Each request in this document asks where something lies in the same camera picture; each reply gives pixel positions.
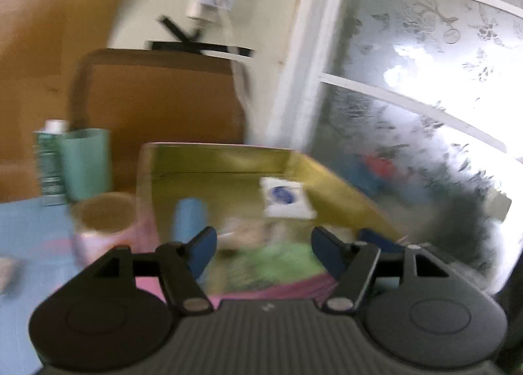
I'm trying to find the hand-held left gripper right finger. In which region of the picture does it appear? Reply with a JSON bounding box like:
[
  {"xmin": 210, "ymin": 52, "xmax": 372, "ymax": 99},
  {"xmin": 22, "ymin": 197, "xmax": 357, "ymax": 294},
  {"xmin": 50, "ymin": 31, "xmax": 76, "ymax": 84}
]
[{"xmin": 311, "ymin": 227, "xmax": 450, "ymax": 314}]

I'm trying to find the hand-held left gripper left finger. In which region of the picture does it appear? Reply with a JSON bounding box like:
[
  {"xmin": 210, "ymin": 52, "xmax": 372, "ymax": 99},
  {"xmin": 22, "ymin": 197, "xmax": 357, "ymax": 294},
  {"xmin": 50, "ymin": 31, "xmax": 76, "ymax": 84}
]
[{"xmin": 94, "ymin": 227, "xmax": 217, "ymax": 315}]

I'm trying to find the light green cloth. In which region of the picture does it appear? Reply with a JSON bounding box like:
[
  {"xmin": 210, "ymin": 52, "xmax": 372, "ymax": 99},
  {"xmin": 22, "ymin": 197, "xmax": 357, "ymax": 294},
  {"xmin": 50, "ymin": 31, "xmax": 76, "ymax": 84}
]
[{"xmin": 227, "ymin": 243, "xmax": 332, "ymax": 293}]

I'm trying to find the pink box with gold inside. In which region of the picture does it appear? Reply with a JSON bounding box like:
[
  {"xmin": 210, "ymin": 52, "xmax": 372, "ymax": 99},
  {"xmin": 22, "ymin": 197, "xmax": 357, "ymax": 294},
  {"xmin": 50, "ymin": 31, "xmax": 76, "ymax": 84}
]
[{"xmin": 137, "ymin": 142, "xmax": 409, "ymax": 303}]

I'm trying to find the light blue cylinder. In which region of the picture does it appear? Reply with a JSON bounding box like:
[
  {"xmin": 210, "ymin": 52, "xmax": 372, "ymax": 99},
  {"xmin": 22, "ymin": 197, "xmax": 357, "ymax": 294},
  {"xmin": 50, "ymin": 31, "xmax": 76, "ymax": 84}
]
[{"xmin": 172, "ymin": 198, "xmax": 208, "ymax": 243}]

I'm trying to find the white packet with blue mark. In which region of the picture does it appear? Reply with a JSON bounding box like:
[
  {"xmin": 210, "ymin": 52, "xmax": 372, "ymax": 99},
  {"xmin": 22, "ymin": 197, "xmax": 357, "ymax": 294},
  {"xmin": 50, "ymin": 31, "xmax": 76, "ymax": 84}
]
[{"xmin": 259, "ymin": 177, "xmax": 317, "ymax": 220}]

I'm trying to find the round snack can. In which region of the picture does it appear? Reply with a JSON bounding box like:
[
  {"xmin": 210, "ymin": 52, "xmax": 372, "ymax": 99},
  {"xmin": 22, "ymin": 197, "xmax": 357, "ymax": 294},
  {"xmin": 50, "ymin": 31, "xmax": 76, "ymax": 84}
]
[{"xmin": 71, "ymin": 192, "xmax": 139, "ymax": 268}]

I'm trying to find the teal cup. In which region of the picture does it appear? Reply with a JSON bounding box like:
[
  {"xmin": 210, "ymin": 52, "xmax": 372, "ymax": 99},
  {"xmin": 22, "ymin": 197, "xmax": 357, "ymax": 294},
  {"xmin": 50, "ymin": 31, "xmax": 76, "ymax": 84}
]
[{"xmin": 59, "ymin": 128, "xmax": 113, "ymax": 202}]

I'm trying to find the brown wooden chair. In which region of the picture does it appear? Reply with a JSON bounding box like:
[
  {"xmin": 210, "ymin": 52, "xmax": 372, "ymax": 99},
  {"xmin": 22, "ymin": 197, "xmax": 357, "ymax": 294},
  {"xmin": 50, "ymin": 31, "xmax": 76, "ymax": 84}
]
[{"xmin": 71, "ymin": 47, "xmax": 249, "ymax": 198}]

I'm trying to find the white frosted glass window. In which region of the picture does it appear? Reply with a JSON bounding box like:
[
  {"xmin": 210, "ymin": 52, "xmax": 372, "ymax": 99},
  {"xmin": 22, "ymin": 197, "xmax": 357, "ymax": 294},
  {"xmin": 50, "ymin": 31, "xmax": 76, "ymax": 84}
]
[{"xmin": 282, "ymin": 0, "xmax": 523, "ymax": 298}]

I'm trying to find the dark green drink carton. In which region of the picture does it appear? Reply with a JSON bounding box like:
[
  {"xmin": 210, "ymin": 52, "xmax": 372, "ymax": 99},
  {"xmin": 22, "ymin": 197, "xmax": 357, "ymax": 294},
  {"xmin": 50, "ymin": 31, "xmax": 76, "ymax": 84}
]
[{"xmin": 33, "ymin": 119, "xmax": 69, "ymax": 207}]

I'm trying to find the blue printed blanket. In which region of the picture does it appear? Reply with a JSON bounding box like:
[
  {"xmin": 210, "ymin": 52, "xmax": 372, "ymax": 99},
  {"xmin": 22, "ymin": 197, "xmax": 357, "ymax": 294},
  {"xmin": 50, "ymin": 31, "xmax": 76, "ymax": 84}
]
[{"xmin": 0, "ymin": 195, "xmax": 168, "ymax": 375}]

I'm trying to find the black tape strip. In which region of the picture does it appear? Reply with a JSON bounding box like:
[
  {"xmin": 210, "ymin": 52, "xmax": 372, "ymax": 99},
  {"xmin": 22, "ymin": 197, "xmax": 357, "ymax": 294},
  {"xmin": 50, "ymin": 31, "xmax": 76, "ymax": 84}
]
[
  {"xmin": 157, "ymin": 15, "xmax": 202, "ymax": 45},
  {"xmin": 147, "ymin": 41, "xmax": 256, "ymax": 59}
]

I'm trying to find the wooden headboard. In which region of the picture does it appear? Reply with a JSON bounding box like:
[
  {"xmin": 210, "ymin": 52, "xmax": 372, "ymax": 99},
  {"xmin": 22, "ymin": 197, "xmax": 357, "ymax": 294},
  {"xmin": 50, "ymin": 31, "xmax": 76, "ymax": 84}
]
[{"xmin": 0, "ymin": 0, "xmax": 142, "ymax": 202}]

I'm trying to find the white cable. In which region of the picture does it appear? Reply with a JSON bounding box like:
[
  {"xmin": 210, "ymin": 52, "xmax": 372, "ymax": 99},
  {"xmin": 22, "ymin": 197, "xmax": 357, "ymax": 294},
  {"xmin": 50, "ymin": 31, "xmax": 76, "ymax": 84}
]
[{"xmin": 221, "ymin": 11, "xmax": 257, "ymax": 143}]

